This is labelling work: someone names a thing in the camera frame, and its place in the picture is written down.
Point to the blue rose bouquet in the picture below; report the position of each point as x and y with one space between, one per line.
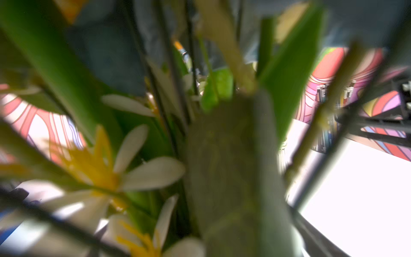
194 118

